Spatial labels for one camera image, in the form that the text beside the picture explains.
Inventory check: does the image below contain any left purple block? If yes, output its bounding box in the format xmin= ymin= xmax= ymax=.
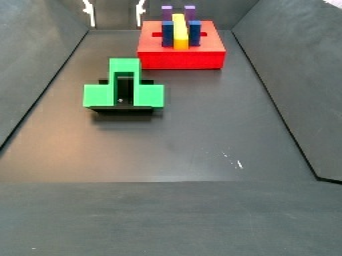
xmin=184 ymin=5 xmax=196 ymax=21

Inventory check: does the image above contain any black angled fixture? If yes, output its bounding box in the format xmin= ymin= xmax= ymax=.
xmin=89 ymin=76 xmax=153 ymax=114

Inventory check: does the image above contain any red base board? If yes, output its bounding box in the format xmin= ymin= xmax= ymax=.
xmin=136 ymin=21 xmax=227 ymax=70

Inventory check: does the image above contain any right purple block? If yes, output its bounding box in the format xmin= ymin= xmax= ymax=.
xmin=161 ymin=5 xmax=172 ymax=21

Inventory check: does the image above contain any yellow long bar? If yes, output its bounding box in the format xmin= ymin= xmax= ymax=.
xmin=172 ymin=13 xmax=188 ymax=50

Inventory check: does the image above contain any right dark blue block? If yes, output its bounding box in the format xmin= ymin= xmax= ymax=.
xmin=161 ymin=21 xmax=174 ymax=47

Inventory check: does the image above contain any dark blue block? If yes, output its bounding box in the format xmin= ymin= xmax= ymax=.
xmin=188 ymin=20 xmax=202 ymax=46
xmin=161 ymin=21 xmax=174 ymax=47

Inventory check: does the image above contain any purple block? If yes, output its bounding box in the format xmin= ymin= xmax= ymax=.
xmin=184 ymin=5 xmax=196 ymax=21
xmin=161 ymin=5 xmax=172 ymax=21

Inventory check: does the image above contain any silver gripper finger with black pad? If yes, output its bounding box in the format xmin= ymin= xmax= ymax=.
xmin=81 ymin=0 xmax=96 ymax=27

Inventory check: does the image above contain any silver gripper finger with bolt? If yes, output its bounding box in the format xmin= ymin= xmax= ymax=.
xmin=135 ymin=0 xmax=145 ymax=27

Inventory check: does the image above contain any left dark blue block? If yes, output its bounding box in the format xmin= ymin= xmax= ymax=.
xmin=188 ymin=20 xmax=202 ymax=46

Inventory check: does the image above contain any green bridge-shaped block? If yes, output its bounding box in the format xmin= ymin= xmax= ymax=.
xmin=83 ymin=58 xmax=164 ymax=109

